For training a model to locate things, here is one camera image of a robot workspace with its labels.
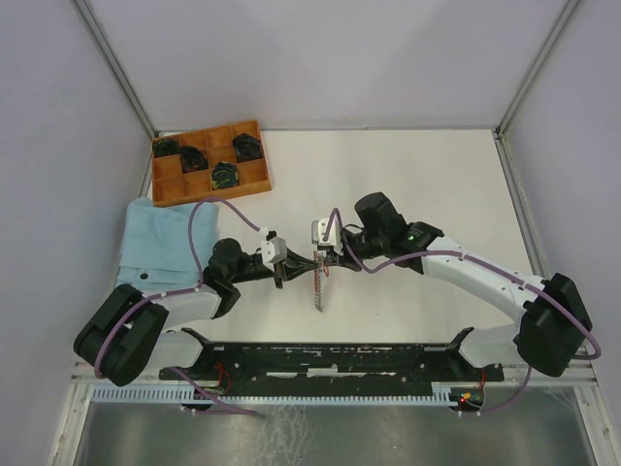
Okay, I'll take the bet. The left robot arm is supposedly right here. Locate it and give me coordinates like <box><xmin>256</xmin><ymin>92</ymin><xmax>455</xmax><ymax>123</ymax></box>
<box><xmin>73</xmin><ymin>237</ymin><xmax>318</xmax><ymax>386</ymax></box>

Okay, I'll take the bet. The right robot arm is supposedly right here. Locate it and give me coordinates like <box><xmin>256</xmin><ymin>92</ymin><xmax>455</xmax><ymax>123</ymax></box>
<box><xmin>311</xmin><ymin>192</ymin><xmax>593</xmax><ymax>380</ymax></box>

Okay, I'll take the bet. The black coil with green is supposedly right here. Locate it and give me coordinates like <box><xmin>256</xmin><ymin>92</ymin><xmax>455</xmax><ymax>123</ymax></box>
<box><xmin>210</xmin><ymin>161</ymin><xmax>240</xmax><ymax>190</ymax></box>

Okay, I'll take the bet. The wooden compartment tray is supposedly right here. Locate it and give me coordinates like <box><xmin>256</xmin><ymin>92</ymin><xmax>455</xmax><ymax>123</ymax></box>
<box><xmin>151</xmin><ymin>119</ymin><xmax>272</xmax><ymax>207</ymax></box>

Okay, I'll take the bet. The black coil top right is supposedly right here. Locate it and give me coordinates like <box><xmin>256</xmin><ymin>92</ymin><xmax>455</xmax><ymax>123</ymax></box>
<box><xmin>232</xmin><ymin>133</ymin><xmax>263</xmax><ymax>163</ymax></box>

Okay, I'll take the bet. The light blue cloth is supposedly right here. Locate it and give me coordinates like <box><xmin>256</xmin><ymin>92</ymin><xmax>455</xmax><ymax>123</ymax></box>
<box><xmin>115</xmin><ymin>197</ymin><xmax>218</xmax><ymax>292</ymax></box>

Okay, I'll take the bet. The black coil top left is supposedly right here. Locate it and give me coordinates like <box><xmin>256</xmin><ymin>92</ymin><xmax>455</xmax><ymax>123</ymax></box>
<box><xmin>151</xmin><ymin>138</ymin><xmax>180</xmax><ymax>158</ymax></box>

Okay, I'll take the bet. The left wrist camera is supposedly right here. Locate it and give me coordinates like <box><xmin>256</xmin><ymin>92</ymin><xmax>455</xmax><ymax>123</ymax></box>
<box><xmin>258</xmin><ymin>227</ymin><xmax>287</xmax><ymax>271</ymax></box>

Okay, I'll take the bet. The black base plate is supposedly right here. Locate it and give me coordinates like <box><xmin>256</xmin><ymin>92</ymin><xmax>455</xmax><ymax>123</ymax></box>
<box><xmin>184</xmin><ymin>333</ymin><xmax>505</xmax><ymax>398</ymax></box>

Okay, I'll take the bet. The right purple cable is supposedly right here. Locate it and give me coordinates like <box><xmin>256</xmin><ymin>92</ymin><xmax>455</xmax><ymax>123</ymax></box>
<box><xmin>322</xmin><ymin>207</ymin><xmax>603</xmax><ymax>416</ymax></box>

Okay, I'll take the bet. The slotted cable duct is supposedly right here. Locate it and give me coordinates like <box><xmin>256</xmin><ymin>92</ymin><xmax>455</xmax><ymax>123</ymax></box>
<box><xmin>90</xmin><ymin>383</ymin><xmax>486</xmax><ymax>404</ymax></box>

